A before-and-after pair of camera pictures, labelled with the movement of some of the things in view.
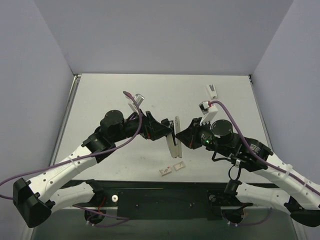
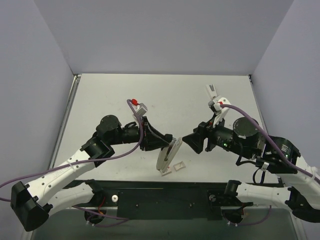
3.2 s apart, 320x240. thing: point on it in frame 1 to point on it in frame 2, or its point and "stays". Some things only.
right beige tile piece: [179, 166] stays
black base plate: [169, 200] stays
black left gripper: [149, 126] to [145, 134]
